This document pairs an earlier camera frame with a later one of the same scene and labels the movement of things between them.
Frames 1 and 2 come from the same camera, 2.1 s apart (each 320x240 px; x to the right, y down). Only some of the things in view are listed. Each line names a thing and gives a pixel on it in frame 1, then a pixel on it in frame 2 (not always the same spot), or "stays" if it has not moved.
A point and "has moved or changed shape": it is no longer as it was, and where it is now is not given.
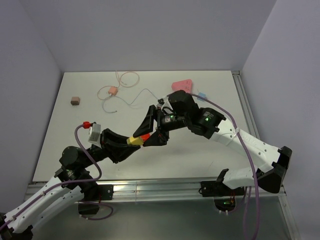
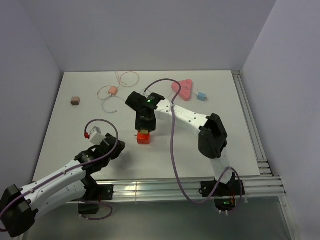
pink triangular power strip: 185,85 stays
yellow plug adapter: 135,141 has moved or changed shape
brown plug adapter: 75,101 stays
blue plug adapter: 202,95 stays
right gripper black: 146,126 → 151,126
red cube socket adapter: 145,137 stays
